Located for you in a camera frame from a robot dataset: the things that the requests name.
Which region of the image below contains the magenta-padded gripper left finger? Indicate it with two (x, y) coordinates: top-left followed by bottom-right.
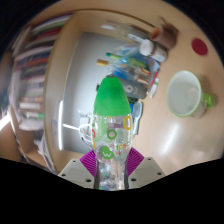
(57, 149), (101, 190)

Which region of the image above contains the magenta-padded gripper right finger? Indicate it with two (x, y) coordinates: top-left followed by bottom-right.
(125, 147), (166, 190)

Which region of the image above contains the clear bottle with green cap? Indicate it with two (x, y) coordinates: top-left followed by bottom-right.
(91, 76), (135, 191)

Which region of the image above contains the white light bar lamp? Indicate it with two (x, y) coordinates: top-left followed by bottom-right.
(57, 98), (65, 151)

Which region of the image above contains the light blue hairbrush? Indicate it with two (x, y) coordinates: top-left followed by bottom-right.
(131, 101), (144, 135)

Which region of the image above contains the grey shaker bottle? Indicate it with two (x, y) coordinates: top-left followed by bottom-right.
(113, 76), (148, 100)

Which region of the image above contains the wooden shelf unit with books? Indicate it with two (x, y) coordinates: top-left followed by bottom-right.
(5, 9), (161, 175)

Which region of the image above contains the green-capped bottle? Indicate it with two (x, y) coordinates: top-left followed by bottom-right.
(105, 51), (152, 73)

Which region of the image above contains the chocolate spread jar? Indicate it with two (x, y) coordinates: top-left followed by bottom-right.
(138, 38), (168, 63)

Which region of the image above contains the flat round red coaster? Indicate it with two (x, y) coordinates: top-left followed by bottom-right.
(191, 37), (209, 57)

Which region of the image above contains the brown mug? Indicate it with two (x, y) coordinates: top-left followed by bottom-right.
(150, 22), (180, 48)

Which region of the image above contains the clear glass bottle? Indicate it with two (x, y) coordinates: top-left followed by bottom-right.
(101, 21), (152, 43)

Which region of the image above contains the white mug with green handle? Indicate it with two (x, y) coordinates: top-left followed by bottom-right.
(166, 70), (216, 119)

